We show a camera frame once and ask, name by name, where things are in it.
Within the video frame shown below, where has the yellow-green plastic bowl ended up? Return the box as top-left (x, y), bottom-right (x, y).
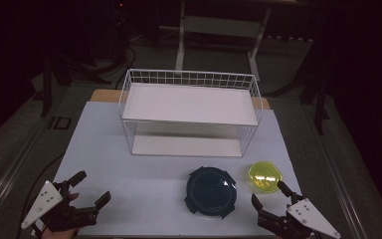
top-left (248, 160), bottom-right (284, 194)

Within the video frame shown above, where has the dark metal stand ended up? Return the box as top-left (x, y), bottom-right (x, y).
top-left (40, 56), bottom-right (55, 118)
top-left (299, 64), bottom-right (331, 135)

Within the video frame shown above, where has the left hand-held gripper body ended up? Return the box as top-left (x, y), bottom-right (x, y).
top-left (20, 179), bottom-right (99, 233)

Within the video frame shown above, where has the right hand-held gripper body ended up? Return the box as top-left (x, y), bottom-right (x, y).
top-left (258, 193), bottom-right (342, 239)

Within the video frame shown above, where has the dark blue round lidded container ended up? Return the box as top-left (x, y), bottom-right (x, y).
top-left (183, 165), bottom-right (238, 220)

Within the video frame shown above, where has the person's left hand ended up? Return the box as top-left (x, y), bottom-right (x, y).
top-left (40, 193), bottom-right (81, 239)

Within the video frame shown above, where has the bundle of black cables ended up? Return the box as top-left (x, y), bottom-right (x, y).
top-left (89, 41), bottom-right (137, 89)

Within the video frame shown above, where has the white wire shelf rack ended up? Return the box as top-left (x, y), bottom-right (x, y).
top-left (118, 68), bottom-right (264, 158)

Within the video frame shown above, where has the white metal frame stand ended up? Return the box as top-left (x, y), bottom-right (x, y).
top-left (174, 0), bottom-right (273, 83)

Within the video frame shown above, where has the metal floor rail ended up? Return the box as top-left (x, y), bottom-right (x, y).
top-left (302, 103), bottom-right (370, 239)
top-left (0, 122), bottom-right (48, 227)

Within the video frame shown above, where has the black floor cable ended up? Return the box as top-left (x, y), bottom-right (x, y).
top-left (14, 151), bottom-right (67, 239)

